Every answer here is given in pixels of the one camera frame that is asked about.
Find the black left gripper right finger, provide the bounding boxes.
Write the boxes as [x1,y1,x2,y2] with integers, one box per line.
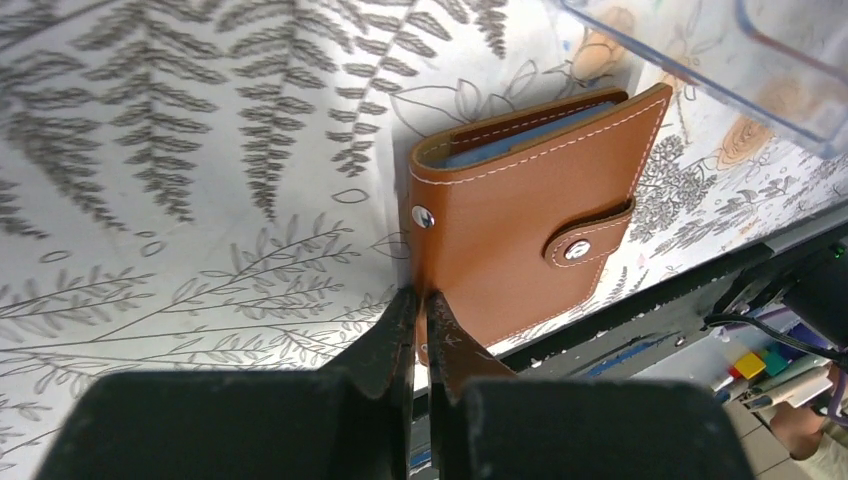
[426,293,754,479]

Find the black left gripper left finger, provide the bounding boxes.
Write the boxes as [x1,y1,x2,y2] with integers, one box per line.
[37,287,418,479]

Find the brown leather card holder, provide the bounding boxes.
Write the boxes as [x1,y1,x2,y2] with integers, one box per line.
[403,83,672,347]

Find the clear acrylic card box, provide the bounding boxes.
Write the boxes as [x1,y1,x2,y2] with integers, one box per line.
[555,1,847,158]

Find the floral patterned table cloth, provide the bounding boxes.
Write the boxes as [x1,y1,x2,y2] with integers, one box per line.
[0,0,848,480]

